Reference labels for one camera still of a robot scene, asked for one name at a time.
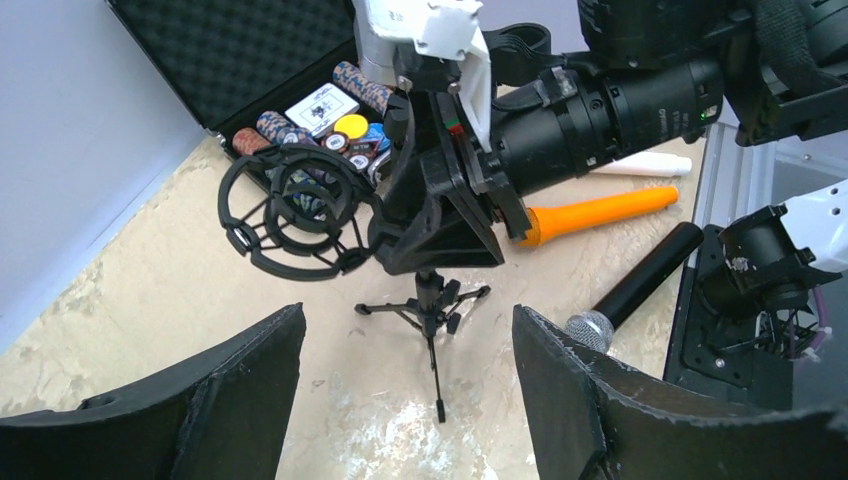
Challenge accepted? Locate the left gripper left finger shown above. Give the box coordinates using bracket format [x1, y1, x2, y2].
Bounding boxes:
[1, 304, 306, 479]

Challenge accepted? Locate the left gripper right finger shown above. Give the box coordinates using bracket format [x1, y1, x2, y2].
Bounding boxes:
[512, 304, 847, 479]

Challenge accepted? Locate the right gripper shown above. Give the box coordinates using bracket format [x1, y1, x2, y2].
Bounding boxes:
[368, 89, 532, 275]

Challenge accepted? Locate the black silver microphone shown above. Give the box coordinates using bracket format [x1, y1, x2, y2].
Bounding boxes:
[564, 222, 704, 353]

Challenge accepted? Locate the orange microphone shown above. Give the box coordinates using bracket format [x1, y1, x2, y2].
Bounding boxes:
[515, 186, 679, 247]

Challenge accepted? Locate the white microphone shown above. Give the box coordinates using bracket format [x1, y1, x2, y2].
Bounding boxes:
[594, 151, 693, 178]

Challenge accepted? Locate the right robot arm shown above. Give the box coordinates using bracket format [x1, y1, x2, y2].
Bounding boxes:
[355, 1, 847, 275]

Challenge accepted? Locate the yellow dealer chip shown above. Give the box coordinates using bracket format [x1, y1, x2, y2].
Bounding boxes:
[333, 114, 369, 140]

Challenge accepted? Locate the white playing card box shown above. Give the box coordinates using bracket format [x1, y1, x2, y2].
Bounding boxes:
[284, 83, 360, 137]

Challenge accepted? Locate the black poker chip case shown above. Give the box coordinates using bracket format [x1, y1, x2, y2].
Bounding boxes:
[108, 1, 358, 158]

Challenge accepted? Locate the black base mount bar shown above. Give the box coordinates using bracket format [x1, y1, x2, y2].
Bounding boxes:
[662, 225, 795, 410]

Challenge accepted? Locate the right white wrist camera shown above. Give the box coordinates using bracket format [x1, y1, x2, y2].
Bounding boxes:
[353, 1, 493, 153]

